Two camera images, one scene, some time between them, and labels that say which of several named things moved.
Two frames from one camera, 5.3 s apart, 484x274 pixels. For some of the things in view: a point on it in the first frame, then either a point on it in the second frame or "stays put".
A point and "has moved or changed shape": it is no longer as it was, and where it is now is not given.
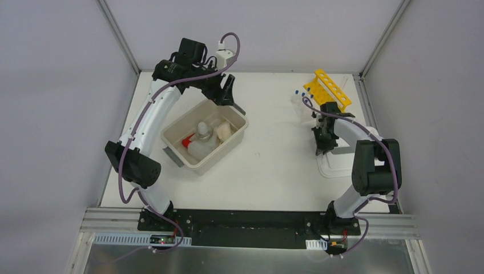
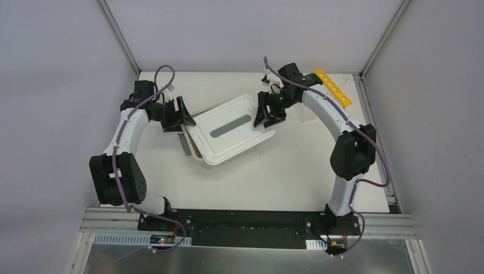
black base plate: (249, 229) stays put
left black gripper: (218, 86) → (173, 115)
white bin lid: (335, 165) has moved or changed shape
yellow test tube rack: (325, 88) stays put
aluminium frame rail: (112, 220) stays put
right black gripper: (325, 130) → (270, 107)
